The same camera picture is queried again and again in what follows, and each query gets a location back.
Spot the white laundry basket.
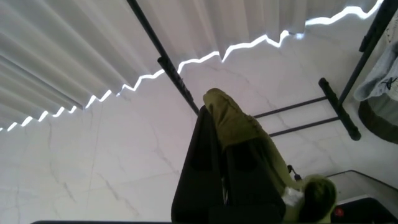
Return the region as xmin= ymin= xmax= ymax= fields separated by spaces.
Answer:
xmin=357 ymin=9 xmax=398 ymax=144

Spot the green long-sleeved shirt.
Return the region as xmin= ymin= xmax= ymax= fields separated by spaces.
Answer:
xmin=203 ymin=88 xmax=338 ymax=223

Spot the black clothes rack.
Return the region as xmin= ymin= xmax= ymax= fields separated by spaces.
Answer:
xmin=126 ymin=0 xmax=398 ymax=141

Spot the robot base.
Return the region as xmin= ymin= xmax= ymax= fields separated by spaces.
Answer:
xmin=326 ymin=169 xmax=398 ymax=224

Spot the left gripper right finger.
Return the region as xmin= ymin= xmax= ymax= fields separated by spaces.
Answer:
xmin=224 ymin=138 xmax=287 ymax=223

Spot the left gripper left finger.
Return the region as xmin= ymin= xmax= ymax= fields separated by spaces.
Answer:
xmin=170 ymin=105 xmax=226 ymax=223

